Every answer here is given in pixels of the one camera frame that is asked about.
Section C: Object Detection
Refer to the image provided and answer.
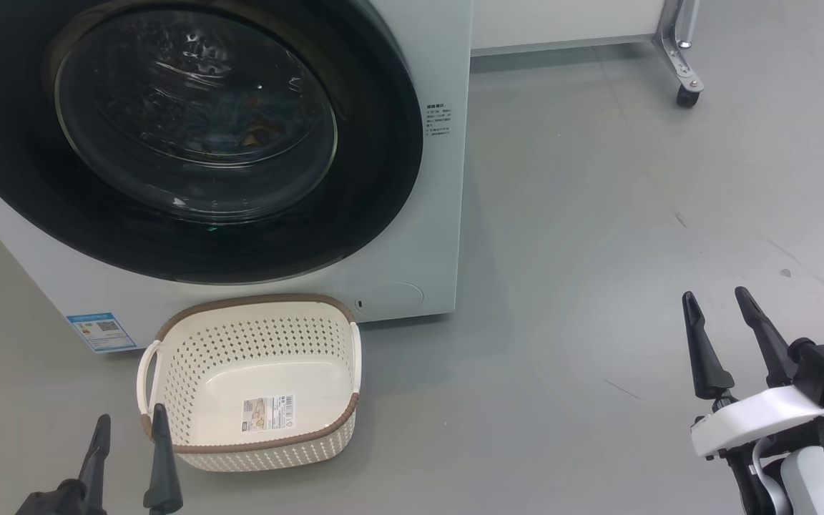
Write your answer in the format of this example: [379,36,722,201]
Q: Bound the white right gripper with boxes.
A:
[682,286,824,458]

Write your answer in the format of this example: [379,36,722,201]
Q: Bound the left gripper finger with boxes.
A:
[77,414,112,515]
[143,403,184,515]

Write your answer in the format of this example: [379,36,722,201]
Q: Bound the glass washing machine door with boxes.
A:
[0,0,425,285]

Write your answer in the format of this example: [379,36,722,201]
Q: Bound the blue cartoon print garment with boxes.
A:
[190,86,291,155]

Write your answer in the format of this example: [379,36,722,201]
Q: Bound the white front-load washing machine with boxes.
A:
[0,0,474,354]

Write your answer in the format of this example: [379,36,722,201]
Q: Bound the paper barcode basket label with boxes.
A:
[242,394,295,433]

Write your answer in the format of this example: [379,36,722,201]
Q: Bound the blue energy label sticker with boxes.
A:
[66,311,137,353]

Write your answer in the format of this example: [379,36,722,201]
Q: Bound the cream perforated basket brown rim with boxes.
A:
[136,293,363,473]

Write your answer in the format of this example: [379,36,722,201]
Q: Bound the metal partition leg with caster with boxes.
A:
[652,0,706,109]

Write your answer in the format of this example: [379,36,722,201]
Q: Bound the white partition panel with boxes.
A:
[471,0,670,57]

